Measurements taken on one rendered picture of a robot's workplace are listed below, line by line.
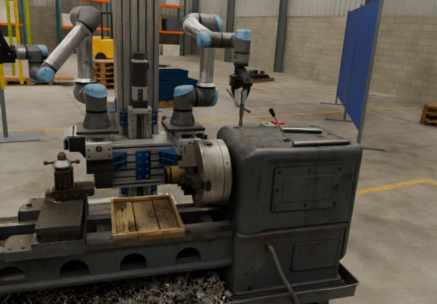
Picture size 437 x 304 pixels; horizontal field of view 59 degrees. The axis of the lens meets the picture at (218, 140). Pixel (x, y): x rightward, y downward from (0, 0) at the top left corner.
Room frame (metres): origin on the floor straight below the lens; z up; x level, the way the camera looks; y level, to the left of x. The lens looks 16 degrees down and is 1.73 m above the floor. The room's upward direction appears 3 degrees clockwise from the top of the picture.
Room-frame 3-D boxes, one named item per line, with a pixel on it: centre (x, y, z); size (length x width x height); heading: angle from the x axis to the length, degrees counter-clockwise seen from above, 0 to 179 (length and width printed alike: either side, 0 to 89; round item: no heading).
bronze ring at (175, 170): (1.64, 0.19, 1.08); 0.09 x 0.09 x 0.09; 17
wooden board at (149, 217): (1.60, 0.32, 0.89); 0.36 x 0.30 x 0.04; 17
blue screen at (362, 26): (8.01, -2.63, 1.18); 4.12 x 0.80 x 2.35; 169
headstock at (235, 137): (1.82, -0.33, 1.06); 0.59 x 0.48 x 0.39; 107
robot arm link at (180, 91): (2.28, 0.22, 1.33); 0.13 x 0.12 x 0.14; 112
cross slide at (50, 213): (1.51, 0.66, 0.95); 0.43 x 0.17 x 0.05; 17
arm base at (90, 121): (2.11, 0.69, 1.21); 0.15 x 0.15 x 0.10
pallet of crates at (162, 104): (8.86, 1.14, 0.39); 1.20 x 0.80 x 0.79; 126
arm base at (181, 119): (2.28, 0.22, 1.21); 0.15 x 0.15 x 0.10
